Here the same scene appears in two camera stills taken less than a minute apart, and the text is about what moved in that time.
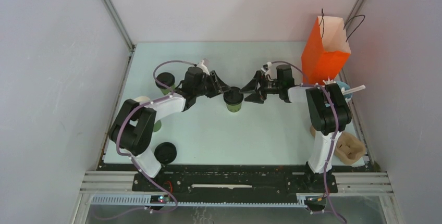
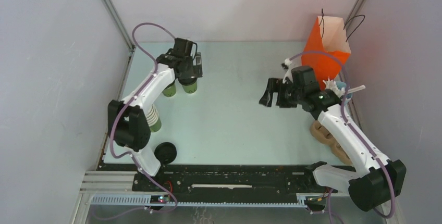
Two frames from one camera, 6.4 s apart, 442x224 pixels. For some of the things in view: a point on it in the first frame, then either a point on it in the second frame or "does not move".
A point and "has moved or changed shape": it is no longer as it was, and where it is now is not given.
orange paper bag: x=326 y=50 does not move
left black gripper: x=215 y=82 to x=195 y=71
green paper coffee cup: x=167 y=90 does not move
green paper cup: x=233 y=108 has moved or changed shape
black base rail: x=236 y=179 does not move
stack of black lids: x=165 y=152 does not move
